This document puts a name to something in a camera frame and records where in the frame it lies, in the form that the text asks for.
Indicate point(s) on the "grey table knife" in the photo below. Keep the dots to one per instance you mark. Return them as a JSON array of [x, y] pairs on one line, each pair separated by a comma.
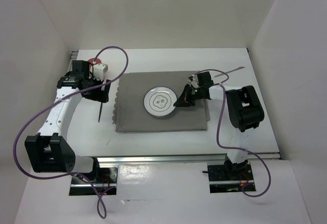
[[230, 71]]

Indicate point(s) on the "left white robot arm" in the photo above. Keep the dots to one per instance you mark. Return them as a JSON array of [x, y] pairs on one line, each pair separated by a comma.
[[49, 150]]

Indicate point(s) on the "red plastic cup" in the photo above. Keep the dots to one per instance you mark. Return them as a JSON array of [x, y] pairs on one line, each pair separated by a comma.
[[94, 61]]

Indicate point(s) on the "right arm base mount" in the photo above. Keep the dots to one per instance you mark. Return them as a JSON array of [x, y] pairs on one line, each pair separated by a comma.
[[221, 182]]

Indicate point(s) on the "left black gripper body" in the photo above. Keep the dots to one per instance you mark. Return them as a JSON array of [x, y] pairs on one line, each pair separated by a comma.
[[93, 94]]

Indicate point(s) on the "aluminium front rail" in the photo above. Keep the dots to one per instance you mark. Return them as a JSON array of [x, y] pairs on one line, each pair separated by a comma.
[[109, 161]]

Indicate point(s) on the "dark metal fork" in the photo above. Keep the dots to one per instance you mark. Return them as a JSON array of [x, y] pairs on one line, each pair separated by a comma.
[[100, 111]]

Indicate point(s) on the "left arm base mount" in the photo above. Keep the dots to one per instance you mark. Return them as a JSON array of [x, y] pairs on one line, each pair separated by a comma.
[[104, 181]]

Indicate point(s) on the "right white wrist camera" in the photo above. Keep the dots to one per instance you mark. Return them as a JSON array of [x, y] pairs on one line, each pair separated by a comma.
[[192, 80]]

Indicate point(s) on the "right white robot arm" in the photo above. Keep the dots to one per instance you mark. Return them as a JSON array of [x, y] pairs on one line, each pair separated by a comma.
[[245, 114]]

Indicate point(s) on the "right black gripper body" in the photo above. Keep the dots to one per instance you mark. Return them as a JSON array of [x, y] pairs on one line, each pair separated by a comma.
[[198, 92]]

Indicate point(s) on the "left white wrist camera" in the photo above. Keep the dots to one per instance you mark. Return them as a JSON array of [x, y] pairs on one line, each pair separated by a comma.
[[99, 70]]

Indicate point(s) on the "white patterned plate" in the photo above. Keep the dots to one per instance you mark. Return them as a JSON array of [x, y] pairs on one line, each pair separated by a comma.
[[159, 101]]

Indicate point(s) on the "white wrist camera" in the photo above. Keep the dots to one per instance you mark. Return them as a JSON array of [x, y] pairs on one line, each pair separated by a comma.
[[99, 70], [192, 80]]

